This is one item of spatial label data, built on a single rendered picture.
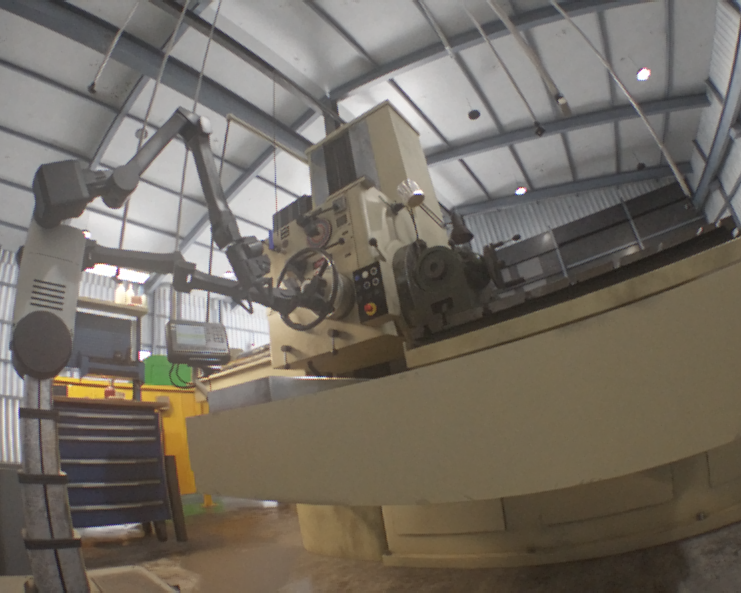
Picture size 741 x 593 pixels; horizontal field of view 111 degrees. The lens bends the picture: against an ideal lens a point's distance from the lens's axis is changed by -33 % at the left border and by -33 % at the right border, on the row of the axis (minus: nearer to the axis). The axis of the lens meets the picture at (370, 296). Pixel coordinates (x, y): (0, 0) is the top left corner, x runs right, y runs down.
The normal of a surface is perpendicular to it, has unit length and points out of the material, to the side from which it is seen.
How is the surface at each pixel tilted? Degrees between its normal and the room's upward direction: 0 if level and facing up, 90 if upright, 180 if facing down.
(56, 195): 90
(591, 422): 90
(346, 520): 90
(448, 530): 90
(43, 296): 100
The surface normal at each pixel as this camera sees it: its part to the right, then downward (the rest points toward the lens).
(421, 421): -0.57, -0.18
